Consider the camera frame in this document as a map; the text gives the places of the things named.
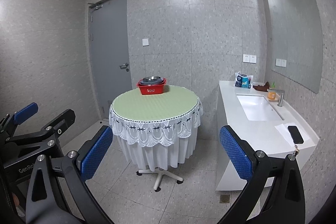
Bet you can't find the large steel bowl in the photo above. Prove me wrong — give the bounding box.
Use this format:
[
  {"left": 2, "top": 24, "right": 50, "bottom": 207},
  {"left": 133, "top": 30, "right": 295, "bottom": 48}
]
[{"left": 139, "top": 76, "right": 164, "bottom": 86}]

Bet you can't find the left hand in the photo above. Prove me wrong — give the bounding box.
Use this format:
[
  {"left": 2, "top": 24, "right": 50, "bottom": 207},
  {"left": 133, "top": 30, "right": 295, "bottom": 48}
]
[{"left": 12, "top": 193, "right": 26, "bottom": 218}]

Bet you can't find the white sink counter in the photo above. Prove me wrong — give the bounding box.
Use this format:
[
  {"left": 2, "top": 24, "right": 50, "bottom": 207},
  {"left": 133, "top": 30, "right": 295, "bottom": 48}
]
[{"left": 215, "top": 80, "right": 321, "bottom": 192}]

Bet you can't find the floor drain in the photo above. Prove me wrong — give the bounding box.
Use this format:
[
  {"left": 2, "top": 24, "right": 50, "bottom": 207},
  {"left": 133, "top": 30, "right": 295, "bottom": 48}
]
[{"left": 219, "top": 194, "right": 231, "bottom": 204}]

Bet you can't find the black smartphone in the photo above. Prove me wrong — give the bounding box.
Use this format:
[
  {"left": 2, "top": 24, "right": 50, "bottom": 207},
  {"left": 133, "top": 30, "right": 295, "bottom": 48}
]
[{"left": 287, "top": 125, "right": 304, "bottom": 144}]

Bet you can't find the white lace tablecloth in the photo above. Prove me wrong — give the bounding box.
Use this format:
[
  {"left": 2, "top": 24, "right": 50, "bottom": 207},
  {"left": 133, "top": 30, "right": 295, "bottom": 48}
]
[{"left": 109, "top": 98, "right": 203, "bottom": 170}]

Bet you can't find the orange soap bottle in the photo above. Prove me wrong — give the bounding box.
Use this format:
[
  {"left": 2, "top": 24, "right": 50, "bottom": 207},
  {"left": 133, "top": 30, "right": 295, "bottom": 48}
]
[{"left": 267, "top": 82, "right": 276, "bottom": 101}]

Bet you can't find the white table base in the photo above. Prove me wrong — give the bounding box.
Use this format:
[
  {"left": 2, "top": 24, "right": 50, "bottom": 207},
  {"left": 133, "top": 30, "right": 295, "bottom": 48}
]
[{"left": 136, "top": 168, "right": 184, "bottom": 192}]

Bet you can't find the brown cloth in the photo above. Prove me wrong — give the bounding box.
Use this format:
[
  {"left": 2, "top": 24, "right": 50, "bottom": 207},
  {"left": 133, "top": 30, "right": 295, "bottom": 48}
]
[{"left": 253, "top": 82, "right": 270, "bottom": 92}]

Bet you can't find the chrome faucet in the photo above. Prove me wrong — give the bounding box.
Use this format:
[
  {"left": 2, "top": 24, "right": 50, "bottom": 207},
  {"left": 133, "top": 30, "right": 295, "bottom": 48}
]
[{"left": 267, "top": 89, "right": 285, "bottom": 107}]

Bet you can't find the blue white tissue pack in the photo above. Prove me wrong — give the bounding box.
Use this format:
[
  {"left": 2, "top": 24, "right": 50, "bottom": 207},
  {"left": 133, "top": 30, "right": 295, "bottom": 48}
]
[{"left": 234, "top": 72, "right": 253, "bottom": 89}]

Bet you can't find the grey door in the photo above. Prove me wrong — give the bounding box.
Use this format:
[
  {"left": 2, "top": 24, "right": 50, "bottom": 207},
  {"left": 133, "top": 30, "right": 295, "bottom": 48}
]
[{"left": 89, "top": 0, "right": 132, "bottom": 119}]

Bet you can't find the red plastic basin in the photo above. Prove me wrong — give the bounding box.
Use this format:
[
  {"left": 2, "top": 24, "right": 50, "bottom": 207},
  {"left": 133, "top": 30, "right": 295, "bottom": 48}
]
[{"left": 137, "top": 78, "right": 166, "bottom": 96}]

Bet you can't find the green round table mat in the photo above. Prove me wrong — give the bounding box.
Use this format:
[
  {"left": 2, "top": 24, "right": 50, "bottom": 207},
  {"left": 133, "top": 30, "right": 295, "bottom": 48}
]
[{"left": 110, "top": 85, "right": 199, "bottom": 122}]

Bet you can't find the door closer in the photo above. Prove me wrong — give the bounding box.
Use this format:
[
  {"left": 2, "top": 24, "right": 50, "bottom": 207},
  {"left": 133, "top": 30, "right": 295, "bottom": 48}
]
[{"left": 88, "top": 3, "right": 102, "bottom": 10}]

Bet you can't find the metal door handle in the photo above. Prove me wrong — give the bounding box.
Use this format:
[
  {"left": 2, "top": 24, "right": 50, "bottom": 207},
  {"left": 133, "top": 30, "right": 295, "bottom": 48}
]
[{"left": 119, "top": 63, "right": 129, "bottom": 72}]

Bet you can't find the white double wall socket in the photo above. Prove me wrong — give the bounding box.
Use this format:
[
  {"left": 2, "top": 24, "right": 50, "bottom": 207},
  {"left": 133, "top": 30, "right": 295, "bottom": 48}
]
[{"left": 243, "top": 54, "right": 257, "bottom": 64}]

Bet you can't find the white wall switch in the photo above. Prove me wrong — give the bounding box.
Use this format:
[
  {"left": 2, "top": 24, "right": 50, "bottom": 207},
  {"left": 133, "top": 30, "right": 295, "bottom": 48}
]
[{"left": 142, "top": 39, "right": 149, "bottom": 47}]

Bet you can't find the wall mirror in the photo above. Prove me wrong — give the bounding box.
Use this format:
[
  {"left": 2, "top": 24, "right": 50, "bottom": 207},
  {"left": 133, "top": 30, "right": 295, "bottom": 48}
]
[{"left": 267, "top": 0, "right": 323, "bottom": 93}]

